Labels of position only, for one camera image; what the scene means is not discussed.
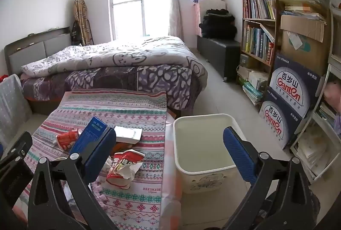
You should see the black bench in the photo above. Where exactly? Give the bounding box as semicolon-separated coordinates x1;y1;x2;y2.
197;36;241;82

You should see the white flat box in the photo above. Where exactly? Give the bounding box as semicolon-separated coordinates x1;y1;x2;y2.
114;126;143;145

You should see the blue cardboard box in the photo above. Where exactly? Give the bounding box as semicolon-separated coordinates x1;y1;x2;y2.
69;116;108;156

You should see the red paper cup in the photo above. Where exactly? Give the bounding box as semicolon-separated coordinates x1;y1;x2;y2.
107;149;146;189

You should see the stack of books on floor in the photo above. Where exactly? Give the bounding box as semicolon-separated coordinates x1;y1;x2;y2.
237;65;270;107

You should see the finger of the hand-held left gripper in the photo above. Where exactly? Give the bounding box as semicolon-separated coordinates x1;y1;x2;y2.
0;131;34;177

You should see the white shelf unit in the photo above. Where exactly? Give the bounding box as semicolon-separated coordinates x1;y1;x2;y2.
290;6;341;186

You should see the window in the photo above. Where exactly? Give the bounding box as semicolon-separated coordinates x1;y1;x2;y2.
108;0;173;40

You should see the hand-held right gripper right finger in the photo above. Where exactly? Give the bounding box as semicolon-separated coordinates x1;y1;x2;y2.
222;126;315;230

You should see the pile of black clothes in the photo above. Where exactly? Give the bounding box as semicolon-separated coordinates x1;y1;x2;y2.
199;9;237;39

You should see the grey quilted cover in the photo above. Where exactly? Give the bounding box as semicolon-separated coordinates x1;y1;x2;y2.
0;74;32;140

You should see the bed frame with grey headboard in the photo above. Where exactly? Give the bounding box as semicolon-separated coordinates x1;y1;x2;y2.
4;26;71;116

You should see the patterned striped tablecloth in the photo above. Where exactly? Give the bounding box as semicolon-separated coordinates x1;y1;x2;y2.
13;89;183;230

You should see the row of upright books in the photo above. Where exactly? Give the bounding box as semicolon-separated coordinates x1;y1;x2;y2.
242;0;276;20
242;24;275;65

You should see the blue white water carton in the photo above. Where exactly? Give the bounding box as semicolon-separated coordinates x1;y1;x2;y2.
259;86;313;151
269;53;321;114

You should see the brown cardboard box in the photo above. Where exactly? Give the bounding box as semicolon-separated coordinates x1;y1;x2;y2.
280;14;329;71

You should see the plaid coat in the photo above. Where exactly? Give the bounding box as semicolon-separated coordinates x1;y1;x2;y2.
73;0;92;45

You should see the white plastic trash bin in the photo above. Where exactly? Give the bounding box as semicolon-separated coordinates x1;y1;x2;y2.
173;114;252;194

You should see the purple patterned blanket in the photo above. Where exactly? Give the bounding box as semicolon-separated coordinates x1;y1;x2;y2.
20;65;205;111

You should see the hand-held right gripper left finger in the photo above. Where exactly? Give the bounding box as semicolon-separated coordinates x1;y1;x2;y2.
28;127;118;230

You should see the red and white crushed cup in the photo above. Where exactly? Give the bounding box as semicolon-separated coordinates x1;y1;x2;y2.
56;130;82;151

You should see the white printed quilt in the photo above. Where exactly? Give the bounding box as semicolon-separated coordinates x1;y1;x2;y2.
21;36;208;87

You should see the pile of loose papers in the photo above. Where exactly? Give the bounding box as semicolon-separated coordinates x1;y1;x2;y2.
296;126;334;180

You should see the black hanging bag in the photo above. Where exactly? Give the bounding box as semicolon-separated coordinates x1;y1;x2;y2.
71;21;83;45

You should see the pink cabinet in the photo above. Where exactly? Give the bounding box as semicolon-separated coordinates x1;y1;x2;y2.
192;0;227;37

